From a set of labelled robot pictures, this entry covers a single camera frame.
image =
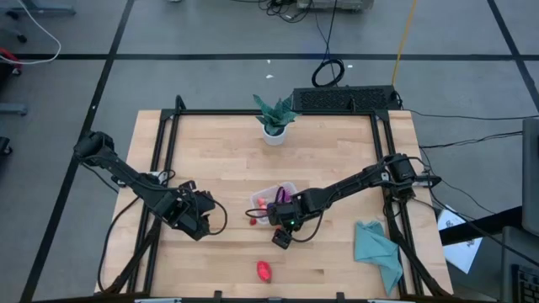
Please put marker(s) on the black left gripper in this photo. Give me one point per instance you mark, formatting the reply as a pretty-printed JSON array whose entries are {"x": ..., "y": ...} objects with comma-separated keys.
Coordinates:
[{"x": 198, "y": 202}]

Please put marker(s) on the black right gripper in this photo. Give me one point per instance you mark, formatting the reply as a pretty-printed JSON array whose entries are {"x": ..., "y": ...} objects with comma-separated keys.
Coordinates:
[{"x": 286, "y": 214}]

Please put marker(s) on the pink white striped toy fruit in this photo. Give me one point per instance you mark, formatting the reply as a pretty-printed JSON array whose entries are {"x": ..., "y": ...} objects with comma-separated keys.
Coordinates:
[{"x": 286, "y": 195}]

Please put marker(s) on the small red toy fruit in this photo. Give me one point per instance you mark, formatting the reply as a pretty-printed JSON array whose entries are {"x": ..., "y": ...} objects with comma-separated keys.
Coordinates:
[{"x": 261, "y": 201}]

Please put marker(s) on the large red toy fruit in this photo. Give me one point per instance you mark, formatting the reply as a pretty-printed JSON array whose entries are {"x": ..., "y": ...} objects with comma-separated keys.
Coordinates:
[{"x": 264, "y": 271}]

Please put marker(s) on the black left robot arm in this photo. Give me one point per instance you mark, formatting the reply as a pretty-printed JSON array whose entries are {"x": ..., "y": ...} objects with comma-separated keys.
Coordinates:
[{"x": 122, "y": 170}]

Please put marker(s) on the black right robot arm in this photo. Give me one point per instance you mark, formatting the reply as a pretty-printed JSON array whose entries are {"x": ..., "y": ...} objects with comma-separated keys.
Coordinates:
[{"x": 353, "y": 181}]

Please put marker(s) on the clear plastic tupperware container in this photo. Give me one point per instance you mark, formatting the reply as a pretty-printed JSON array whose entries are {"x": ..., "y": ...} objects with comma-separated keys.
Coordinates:
[{"x": 269, "y": 189}]

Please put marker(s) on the green plant in white pot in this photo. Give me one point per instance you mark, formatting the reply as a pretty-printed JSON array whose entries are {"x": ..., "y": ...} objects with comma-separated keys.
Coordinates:
[{"x": 274, "y": 122}]

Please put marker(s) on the teal cloth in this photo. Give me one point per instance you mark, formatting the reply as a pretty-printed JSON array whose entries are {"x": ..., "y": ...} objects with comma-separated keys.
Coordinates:
[{"x": 375, "y": 248}]

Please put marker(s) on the black keyboard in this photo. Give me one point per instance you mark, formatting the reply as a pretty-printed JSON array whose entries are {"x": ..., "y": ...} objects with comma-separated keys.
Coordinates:
[
  {"x": 341, "y": 99},
  {"x": 526, "y": 286}
]

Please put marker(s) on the white paper sheet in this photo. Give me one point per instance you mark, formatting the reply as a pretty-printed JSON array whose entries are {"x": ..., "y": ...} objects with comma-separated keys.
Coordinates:
[{"x": 461, "y": 252}]

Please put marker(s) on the black desk edge bar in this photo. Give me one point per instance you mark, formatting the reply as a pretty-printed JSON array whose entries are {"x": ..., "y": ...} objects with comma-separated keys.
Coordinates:
[{"x": 484, "y": 225}]

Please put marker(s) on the black caster wheel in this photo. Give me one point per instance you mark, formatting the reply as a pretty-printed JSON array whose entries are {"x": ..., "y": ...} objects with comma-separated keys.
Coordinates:
[
  {"x": 21, "y": 39},
  {"x": 4, "y": 146}
]

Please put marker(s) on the grey metal foot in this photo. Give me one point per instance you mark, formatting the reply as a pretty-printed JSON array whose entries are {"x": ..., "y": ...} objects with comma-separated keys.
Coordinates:
[{"x": 12, "y": 110}]

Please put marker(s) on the grey equipment box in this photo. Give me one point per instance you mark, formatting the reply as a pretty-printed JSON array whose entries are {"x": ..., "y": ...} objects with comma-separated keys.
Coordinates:
[{"x": 332, "y": 4}]

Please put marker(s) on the red cart part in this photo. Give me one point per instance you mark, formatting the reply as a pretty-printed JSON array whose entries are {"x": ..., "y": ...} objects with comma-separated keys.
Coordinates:
[{"x": 8, "y": 56}]

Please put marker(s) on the grey metal stand leg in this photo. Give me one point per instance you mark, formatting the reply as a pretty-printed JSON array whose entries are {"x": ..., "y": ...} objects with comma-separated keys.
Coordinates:
[{"x": 46, "y": 10}]

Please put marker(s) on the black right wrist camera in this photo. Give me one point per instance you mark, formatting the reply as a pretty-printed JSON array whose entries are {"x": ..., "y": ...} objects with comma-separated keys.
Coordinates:
[{"x": 281, "y": 240}]

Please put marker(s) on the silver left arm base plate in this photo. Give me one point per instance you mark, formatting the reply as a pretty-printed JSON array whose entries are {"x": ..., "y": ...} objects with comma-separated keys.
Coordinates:
[{"x": 122, "y": 182}]

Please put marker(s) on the black aluminium table frame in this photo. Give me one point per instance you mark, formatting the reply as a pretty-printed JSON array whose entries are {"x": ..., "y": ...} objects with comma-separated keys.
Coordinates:
[{"x": 210, "y": 112}]

